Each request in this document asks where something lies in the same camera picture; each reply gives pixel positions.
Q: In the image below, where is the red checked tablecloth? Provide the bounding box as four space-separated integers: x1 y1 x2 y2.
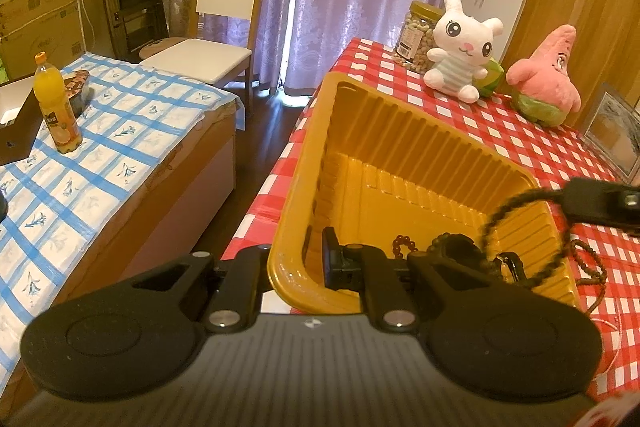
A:
220 38 640 408

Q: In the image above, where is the blue checked tablecloth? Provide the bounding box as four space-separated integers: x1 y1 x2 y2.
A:
0 52 246 378

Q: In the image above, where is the dark bead bracelet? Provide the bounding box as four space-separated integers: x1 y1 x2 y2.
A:
426 232 483 260

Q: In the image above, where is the yellow plastic ribbed tray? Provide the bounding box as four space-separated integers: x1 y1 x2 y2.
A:
266 72 581 315

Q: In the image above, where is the silver picture frame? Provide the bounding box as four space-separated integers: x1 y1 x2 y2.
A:
582 82 640 185

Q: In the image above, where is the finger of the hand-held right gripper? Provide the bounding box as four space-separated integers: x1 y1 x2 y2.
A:
559 178 640 238

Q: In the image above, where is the dark cord with metal clasp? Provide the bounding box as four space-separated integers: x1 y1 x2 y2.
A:
492 251 526 283

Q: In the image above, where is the dark braided cord bracelet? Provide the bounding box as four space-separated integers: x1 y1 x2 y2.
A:
481 188 568 289

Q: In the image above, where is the thin white string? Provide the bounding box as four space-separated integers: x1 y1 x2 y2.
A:
589 312 623 375

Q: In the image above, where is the orange juice bottle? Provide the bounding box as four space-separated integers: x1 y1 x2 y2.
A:
33 52 83 154

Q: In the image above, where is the clear jar of peanuts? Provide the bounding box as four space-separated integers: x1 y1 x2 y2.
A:
393 0 446 74

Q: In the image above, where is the pink starfish plush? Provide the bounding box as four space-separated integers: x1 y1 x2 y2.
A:
506 24 582 128

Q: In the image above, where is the wooden low cabinet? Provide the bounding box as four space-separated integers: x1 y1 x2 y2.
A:
0 107 248 408

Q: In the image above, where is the small brown bead bracelet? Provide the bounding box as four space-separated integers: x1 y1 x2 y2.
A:
391 234 419 259

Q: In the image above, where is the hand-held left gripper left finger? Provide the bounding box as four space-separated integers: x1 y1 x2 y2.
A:
120 245 273 334

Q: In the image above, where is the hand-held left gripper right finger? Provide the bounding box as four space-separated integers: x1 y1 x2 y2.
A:
321 227 502 334

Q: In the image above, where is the black open box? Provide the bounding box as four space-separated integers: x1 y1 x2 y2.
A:
0 79 43 165

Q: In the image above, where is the white bunny plush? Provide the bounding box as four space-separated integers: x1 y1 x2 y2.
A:
424 0 505 104

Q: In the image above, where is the small snack cup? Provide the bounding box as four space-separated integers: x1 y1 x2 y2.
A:
62 69 95 115

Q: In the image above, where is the cardboard box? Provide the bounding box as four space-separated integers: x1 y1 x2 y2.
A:
0 0 86 80

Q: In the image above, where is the green round toy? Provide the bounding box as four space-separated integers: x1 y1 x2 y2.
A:
475 57 505 98

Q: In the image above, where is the brown bead necklace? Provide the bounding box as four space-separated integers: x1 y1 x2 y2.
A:
569 238 609 315

